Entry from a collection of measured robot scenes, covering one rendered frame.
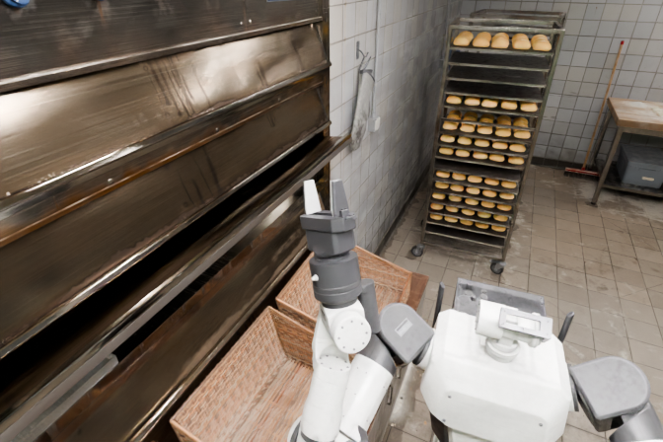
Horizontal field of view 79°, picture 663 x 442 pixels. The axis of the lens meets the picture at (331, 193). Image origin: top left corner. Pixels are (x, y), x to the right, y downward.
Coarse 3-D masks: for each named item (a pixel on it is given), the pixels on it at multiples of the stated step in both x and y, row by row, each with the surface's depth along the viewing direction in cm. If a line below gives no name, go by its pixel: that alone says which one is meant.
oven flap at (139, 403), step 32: (288, 224) 181; (256, 256) 161; (288, 256) 178; (224, 288) 145; (256, 288) 159; (192, 320) 132; (224, 320) 143; (160, 352) 121; (192, 352) 131; (128, 384) 112; (160, 384) 120; (96, 416) 104; (128, 416) 111; (160, 416) 116
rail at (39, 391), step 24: (336, 144) 170; (312, 168) 152; (216, 240) 109; (192, 264) 101; (168, 288) 94; (96, 336) 81; (72, 360) 76; (48, 384) 72; (24, 408) 68; (0, 432) 65
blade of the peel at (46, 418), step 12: (108, 360) 105; (96, 372) 99; (84, 384) 96; (72, 396) 94; (48, 408) 93; (60, 408) 92; (36, 420) 91; (48, 420) 90; (24, 432) 88; (36, 432) 87
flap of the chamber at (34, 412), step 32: (288, 160) 165; (256, 192) 140; (288, 192) 138; (192, 224) 124; (224, 224) 122; (256, 224) 123; (160, 256) 110; (192, 256) 108; (128, 288) 98; (64, 320) 90; (96, 320) 89; (32, 352) 82; (64, 352) 81; (96, 352) 80; (0, 384) 75; (32, 384) 74; (64, 384) 74; (32, 416) 70
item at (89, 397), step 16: (320, 176) 199; (288, 208) 173; (272, 224) 163; (240, 240) 152; (256, 240) 154; (224, 256) 144; (240, 256) 146; (208, 272) 136; (224, 272) 139; (192, 288) 129; (208, 288) 133; (176, 304) 123; (192, 304) 127; (160, 320) 117; (176, 320) 121; (144, 336) 112; (160, 336) 116; (112, 352) 107; (128, 352) 107; (112, 368) 103; (96, 384) 99; (80, 400) 96; (64, 416) 93; (48, 432) 90
